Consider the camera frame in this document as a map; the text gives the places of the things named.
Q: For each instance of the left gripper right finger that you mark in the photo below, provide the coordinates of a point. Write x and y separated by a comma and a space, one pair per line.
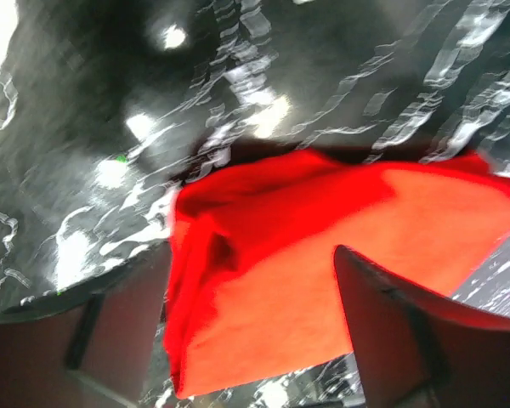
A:
416, 348

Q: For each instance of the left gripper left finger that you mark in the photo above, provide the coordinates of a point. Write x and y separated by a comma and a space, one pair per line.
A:
88, 346

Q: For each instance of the red t-shirt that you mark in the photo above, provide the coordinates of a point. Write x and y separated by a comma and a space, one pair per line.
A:
252, 291

